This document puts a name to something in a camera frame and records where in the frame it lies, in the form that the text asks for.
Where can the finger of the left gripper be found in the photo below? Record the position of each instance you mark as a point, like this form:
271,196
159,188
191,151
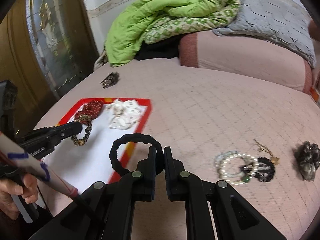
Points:
65,131

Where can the dark rhinestone hair claw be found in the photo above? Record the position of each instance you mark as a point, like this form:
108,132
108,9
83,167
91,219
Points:
111,80

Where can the pink bolster cushion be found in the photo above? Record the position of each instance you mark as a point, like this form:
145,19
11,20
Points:
246,56

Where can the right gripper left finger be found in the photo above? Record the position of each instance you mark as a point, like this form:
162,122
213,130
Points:
150,174

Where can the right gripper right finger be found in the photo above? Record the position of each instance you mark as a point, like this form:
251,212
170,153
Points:
173,180

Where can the wooden glass panel door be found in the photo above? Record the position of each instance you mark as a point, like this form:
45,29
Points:
47,48

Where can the red polka dot scrunchie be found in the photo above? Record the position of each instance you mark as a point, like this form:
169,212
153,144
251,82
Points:
89,112

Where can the green quilted comforter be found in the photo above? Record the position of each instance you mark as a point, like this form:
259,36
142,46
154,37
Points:
151,21

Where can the white polka dot scrunchie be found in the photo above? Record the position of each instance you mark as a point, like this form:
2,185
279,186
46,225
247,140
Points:
123,114

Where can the person left hand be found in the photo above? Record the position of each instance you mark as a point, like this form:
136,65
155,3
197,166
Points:
8,188

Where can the red white shallow box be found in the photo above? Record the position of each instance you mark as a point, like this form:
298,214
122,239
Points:
81,166

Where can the grey quilted pillow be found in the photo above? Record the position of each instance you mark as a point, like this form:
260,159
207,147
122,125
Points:
273,21

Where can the black beaded hair clip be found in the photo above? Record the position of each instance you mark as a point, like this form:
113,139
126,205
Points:
263,170

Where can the black sheer organza scrunchie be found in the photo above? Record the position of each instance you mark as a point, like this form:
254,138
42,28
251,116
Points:
307,157

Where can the pink quilted mattress cover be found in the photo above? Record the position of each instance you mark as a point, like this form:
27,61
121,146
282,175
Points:
201,113

